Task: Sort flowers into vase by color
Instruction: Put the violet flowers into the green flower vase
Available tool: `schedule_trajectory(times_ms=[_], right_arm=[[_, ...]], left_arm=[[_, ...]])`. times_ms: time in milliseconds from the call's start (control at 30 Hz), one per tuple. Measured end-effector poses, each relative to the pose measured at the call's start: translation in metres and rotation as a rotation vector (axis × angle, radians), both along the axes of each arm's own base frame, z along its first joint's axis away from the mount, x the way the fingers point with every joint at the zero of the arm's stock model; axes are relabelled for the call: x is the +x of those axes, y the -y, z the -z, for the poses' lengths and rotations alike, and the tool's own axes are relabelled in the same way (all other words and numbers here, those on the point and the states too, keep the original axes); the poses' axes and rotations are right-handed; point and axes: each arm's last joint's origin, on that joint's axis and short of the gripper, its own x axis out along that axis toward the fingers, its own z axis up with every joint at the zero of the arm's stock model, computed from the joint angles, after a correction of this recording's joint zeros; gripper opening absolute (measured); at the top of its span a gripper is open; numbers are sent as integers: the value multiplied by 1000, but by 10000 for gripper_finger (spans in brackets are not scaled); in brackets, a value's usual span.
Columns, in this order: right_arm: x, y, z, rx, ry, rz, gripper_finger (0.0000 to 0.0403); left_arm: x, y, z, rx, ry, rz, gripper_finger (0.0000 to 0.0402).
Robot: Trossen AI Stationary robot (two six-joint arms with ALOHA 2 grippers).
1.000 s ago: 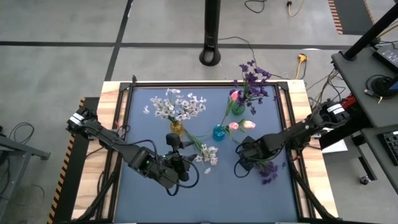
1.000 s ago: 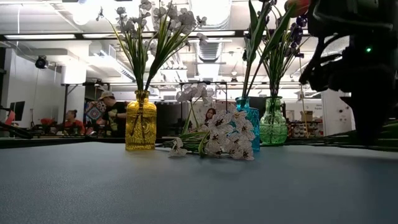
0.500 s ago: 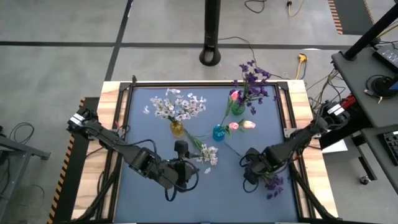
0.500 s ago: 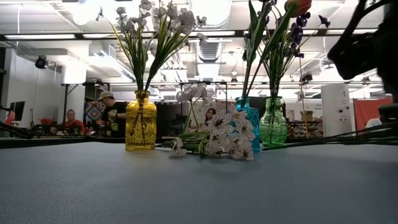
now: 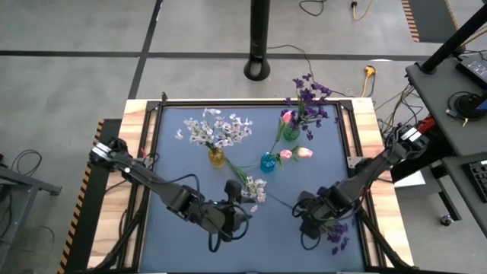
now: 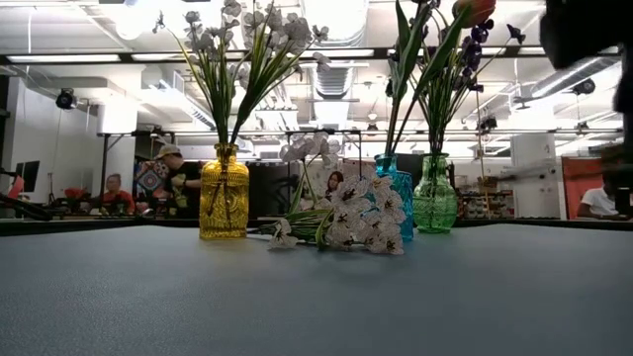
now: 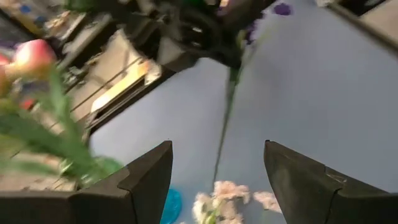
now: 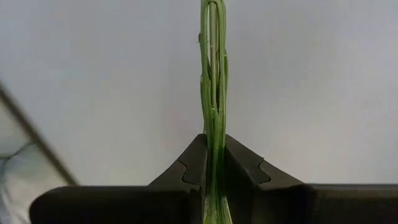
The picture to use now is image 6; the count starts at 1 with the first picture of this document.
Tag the red background object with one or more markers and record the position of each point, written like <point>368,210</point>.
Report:
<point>74,193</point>

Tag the yellow glass vase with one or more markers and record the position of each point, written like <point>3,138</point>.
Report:
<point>225,198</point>

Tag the purple artificial flower bunch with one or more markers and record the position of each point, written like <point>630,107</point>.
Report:
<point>472,54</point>
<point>515,33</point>

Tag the white column cabinet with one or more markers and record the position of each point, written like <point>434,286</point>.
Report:
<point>536,153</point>

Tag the black ceiling-hung camera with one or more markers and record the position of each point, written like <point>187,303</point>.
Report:
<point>65,99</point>
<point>584,86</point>

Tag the black slanted bar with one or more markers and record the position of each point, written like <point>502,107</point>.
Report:
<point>25,207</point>

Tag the black ceiling light rail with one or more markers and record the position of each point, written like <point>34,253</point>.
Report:
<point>380,52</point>

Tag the black background table frame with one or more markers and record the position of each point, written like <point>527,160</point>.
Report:
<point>103,163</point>

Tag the black background rig frame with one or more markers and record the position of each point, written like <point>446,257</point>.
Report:
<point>544,131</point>

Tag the black screen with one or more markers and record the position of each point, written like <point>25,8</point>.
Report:
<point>413,163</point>

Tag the silver air duct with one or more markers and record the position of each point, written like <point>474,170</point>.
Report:
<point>334,79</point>

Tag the black partition panel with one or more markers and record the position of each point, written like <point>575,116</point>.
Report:
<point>267,188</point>

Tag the green glass vase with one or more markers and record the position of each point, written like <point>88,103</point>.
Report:
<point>435,207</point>

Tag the blue-grey table mat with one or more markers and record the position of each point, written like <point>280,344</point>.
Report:
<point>346,306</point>

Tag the background storage shelf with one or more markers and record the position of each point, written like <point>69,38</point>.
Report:
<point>484,205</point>

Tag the colourful patterned quilt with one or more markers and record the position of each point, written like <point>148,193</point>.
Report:
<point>148,180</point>

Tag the blue glass vase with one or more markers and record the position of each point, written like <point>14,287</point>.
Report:
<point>403,188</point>

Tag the orange-red partition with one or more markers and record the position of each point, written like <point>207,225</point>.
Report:
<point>576,183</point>

